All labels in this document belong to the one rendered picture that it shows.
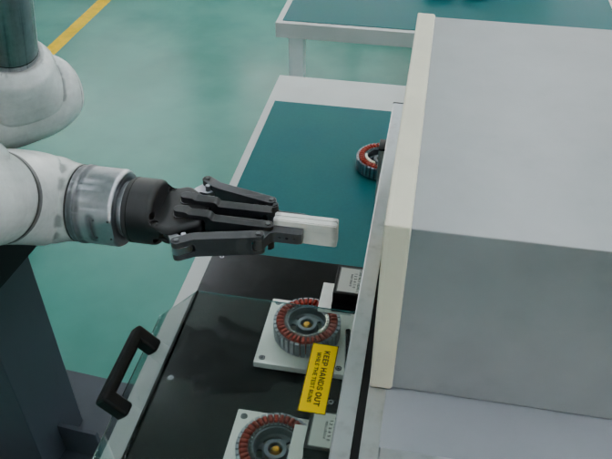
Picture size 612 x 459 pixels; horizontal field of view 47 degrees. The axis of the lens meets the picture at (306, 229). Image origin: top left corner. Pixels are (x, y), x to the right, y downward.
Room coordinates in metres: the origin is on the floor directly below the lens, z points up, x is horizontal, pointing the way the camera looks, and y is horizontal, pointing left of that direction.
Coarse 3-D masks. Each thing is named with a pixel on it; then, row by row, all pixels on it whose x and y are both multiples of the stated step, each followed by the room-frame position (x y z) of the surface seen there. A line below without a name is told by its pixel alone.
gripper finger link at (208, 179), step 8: (208, 176) 0.68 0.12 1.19; (216, 184) 0.67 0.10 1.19; (224, 184) 0.67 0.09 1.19; (216, 192) 0.66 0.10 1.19; (224, 192) 0.66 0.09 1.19; (232, 192) 0.65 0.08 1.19; (240, 192) 0.65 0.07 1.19; (248, 192) 0.65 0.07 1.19; (256, 192) 0.65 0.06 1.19; (224, 200) 0.66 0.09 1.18; (232, 200) 0.65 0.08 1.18; (240, 200) 0.65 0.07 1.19; (248, 200) 0.64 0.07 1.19; (256, 200) 0.64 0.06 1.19; (264, 200) 0.64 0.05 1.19; (272, 200) 0.64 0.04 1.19
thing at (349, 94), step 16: (288, 80) 1.78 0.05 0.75; (304, 80) 1.78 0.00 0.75; (320, 80) 1.78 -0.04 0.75; (336, 80) 1.78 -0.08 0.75; (272, 96) 1.69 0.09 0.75; (288, 96) 1.69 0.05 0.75; (304, 96) 1.69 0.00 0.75; (320, 96) 1.69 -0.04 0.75; (336, 96) 1.69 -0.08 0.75; (352, 96) 1.69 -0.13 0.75; (368, 96) 1.69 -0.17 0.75; (384, 96) 1.69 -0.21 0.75; (400, 96) 1.69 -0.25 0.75; (256, 128) 1.53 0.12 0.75; (240, 160) 1.38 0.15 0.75; (240, 176) 1.32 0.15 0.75; (208, 256) 1.05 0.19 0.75; (192, 272) 1.00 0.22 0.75; (192, 288) 0.96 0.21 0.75; (176, 304) 0.91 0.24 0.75
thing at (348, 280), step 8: (344, 272) 0.81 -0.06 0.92; (352, 272) 0.81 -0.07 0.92; (360, 272) 0.81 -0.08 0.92; (336, 280) 0.79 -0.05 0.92; (344, 280) 0.79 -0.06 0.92; (352, 280) 0.79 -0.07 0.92; (360, 280) 0.79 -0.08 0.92; (328, 288) 0.82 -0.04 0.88; (336, 288) 0.78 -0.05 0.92; (344, 288) 0.78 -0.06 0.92; (352, 288) 0.78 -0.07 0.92; (328, 296) 0.80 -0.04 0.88; (336, 296) 0.77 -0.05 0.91; (344, 296) 0.76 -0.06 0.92; (352, 296) 0.76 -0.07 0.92; (320, 304) 0.78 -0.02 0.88; (328, 304) 0.78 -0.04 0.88; (336, 304) 0.77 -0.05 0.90; (344, 304) 0.76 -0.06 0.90; (352, 304) 0.76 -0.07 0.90
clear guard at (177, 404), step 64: (192, 320) 0.57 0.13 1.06; (256, 320) 0.57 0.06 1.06; (320, 320) 0.57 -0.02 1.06; (128, 384) 0.52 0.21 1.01; (192, 384) 0.48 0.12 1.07; (256, 384) 0.48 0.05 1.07; (128, 448) 0.40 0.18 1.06; (192, 448) 0.40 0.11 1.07; (256, 448) 0.40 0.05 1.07; (320, 448) 0.40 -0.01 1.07
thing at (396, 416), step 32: (384, 160) 0.84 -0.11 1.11; (384, 192) 0.76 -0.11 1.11; (352, 352) 0.48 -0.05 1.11; (352, 384) 0.44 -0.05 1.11; (352, 416) 0.40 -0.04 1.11; (384, 416) 0.40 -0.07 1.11; (416, 416) 0.40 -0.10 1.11; (448, 416) 0.40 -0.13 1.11; (480, 416) 0.40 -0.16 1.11; (512, 416) 0.40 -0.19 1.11; (544, 416) 0.40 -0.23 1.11; (576, 416) 0.40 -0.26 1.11; (352, 448) 0.37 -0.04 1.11; (384, 448) 0.37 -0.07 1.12; (416, 448) 0.37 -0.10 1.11; (448, 448) 0.37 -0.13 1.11; (480, 448) 0.37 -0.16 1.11; (512, 448) 0.37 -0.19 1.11; (544, 448) 0.37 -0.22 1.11; (576, 448) 0.37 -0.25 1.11; (608, 448) 0.37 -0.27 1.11
